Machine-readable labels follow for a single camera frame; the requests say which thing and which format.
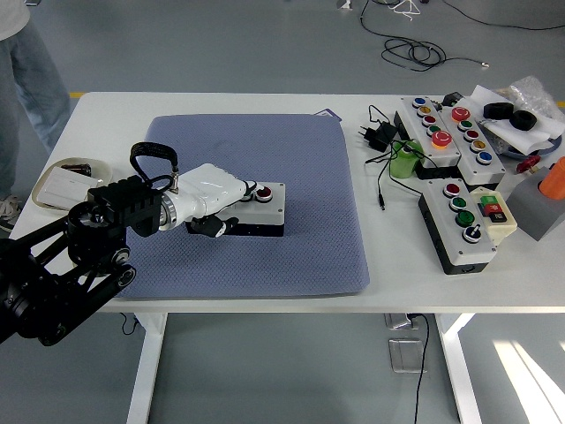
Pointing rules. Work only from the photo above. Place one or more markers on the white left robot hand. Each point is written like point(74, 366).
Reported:
point(207, 190)

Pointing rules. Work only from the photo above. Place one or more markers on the grey four-button control box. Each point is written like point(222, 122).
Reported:
point(269, 214)

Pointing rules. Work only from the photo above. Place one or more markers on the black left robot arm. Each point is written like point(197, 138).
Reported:
point(53, 282)

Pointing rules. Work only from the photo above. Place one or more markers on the five-button box, mushroom button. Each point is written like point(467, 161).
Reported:
point(481, 172)
point(446, 154)

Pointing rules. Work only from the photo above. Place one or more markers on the four-button box with selector knob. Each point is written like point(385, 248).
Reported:
point(474, 252)

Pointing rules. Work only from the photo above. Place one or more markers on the red mushroom button head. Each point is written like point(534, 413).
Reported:
point(527, 165)

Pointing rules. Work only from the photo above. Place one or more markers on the cream oval dish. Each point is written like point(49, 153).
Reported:
point(100, 168)

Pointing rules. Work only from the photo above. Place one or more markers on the grey-blue textured mat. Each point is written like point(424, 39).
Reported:
point(287, 265)

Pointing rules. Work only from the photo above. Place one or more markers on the dark brown small item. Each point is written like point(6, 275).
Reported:
point(77, 168)

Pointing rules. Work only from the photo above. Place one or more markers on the purple card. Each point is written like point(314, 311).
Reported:
point(333, 115)

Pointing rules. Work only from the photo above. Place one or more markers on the black power adapter plug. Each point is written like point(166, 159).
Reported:
point(381, 134)

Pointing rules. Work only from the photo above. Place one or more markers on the white table leg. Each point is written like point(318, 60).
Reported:
point(143, 375)
point(463, 388)

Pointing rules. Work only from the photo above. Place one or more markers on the person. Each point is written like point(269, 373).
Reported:
point(31, 88)

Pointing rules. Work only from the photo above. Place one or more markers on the metal stand foot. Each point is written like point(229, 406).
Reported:
point(344, 4)

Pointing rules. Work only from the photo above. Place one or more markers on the metal floor socket plate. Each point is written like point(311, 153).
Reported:
point(404, 355)

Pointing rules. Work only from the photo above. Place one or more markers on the small black device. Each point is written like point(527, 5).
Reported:
point(452, 98)

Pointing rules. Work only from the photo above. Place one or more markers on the grey-blue round plate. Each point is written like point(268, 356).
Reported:
point(512, 151)

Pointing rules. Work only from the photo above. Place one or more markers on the grey block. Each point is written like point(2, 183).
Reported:
point(529, 212)

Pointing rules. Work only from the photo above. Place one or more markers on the white foam sheet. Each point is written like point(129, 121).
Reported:
point(529, 139)

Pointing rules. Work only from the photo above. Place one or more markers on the clear bubble wrap bag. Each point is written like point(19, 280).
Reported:
point(534, 95)

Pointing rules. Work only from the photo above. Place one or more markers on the orange cylinder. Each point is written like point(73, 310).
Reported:
point(554, 183)

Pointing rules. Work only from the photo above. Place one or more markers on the cream switch box, red green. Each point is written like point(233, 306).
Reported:
point(503, 227)

